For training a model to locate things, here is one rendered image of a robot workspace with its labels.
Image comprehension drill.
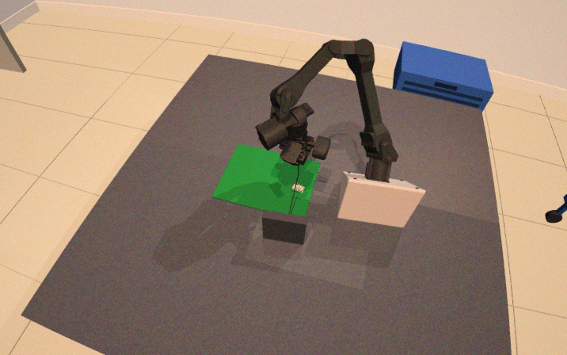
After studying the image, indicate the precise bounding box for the green circuit board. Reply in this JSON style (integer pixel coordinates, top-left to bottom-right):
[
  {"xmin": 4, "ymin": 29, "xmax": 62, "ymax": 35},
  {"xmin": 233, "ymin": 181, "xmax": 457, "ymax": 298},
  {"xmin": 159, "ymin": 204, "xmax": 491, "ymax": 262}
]
[{"xmin": 212, "ymin": 143, "xmax": 321, "ymax": 216}]

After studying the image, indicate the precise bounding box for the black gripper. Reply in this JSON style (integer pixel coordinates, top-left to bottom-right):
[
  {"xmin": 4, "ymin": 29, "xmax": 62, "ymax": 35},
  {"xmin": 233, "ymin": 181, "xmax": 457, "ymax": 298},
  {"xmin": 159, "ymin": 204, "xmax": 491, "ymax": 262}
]
[{"xmin": 279, "ymin": 127, "xmax": 331, "ymax": 160}]

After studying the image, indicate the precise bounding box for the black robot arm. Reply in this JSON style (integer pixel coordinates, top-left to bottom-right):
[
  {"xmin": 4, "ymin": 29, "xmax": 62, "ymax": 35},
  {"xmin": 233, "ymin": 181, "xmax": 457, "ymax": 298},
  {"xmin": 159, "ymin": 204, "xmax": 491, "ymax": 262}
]
[{"xmin": 255, "ymin": 38, "xmax": 398, "ymax": 183}]

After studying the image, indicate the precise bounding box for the black cooling fan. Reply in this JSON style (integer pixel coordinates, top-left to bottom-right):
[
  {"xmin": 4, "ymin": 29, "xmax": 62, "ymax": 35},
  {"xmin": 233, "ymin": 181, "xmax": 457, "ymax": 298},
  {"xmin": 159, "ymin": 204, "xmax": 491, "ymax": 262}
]
[{"xmin": 262, "ymin": 210, "xmax": 308, "ymax": 245}]

